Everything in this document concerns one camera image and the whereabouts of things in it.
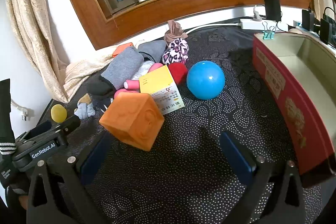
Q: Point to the pink leopard print sock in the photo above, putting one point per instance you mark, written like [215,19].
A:
[174,50]

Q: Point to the red plush ball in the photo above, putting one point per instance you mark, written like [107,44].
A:
[178,70]

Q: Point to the person's left hand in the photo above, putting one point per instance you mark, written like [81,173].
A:
[19,192]

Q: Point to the beige oval object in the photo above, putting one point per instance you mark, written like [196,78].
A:
[296,29]

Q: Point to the wooden framed window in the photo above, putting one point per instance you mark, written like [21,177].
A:
[157,8]

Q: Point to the yellow card box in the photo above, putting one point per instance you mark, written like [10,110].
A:
[157,79]

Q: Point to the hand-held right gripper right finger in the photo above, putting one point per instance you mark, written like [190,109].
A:
[236,155]

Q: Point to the brown sock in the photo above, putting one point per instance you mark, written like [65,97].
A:
[174,31]

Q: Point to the white charger plug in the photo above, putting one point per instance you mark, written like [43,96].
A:
[258,15]

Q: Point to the red container box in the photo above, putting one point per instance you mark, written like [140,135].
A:
[283,98]

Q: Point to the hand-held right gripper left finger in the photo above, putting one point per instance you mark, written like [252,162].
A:
[92,158]

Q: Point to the small orange block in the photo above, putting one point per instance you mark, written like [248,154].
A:
[122,48]

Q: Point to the blue ball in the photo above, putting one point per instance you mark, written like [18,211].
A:
[206,81]

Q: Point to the white wall plug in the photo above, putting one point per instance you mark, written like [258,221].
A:
[26,113]

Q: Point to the teal binder clip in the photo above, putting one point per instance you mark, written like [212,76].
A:
[268,34]

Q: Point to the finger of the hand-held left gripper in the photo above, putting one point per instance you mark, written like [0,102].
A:
[71,123]
[40,127]

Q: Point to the black patterned tablecloth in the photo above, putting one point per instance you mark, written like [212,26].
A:
[197,121]

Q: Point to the dark sock with white print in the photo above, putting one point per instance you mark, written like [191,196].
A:
[103,103]

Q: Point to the yellow ball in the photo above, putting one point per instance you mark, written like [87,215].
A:
[59,113]

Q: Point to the dark grey sock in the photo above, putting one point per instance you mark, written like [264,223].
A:
[152,49]

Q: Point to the black charger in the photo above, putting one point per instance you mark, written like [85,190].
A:
[308,20]
[325,31]

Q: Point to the orange foam cube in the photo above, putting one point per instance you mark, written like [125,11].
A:
[131,121]

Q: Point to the cream and pink sock ball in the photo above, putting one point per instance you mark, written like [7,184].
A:
[143,69]

